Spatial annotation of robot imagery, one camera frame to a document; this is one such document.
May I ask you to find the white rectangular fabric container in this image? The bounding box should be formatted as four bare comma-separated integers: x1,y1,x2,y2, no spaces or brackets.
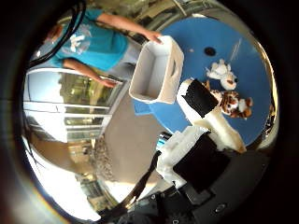
128,35,185,105

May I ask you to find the orange striped tiger plush toy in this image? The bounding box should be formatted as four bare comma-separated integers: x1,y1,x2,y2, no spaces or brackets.
218,90,254,119

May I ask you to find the white plush toy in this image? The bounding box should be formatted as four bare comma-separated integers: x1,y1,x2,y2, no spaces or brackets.
205,59,239,91

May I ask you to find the person in teal shirt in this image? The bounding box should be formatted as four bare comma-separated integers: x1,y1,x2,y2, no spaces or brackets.
43,8,164,89

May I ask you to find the white framed glass window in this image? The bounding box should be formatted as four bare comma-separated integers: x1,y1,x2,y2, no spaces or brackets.
22,67,126,144

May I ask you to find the brown spotted plush toy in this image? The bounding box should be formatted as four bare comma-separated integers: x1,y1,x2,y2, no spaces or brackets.
202,79,222,101

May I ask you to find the blue metal frame rail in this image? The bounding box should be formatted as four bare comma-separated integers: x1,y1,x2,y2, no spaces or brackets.
156,132,171,147

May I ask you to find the black looped cable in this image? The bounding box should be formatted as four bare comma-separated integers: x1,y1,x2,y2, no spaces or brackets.
27,0,88,69

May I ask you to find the black cable bundle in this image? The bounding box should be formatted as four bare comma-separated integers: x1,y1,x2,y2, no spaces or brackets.
101,150,163,220

